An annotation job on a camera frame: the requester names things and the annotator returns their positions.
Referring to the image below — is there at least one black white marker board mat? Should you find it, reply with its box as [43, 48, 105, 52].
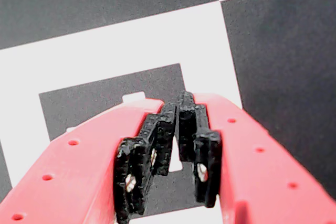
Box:
[0, 0, 336, 224]

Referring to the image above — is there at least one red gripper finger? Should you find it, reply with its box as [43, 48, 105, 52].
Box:
[177, 90, 336, 224]
[0, 99, 177, 224]

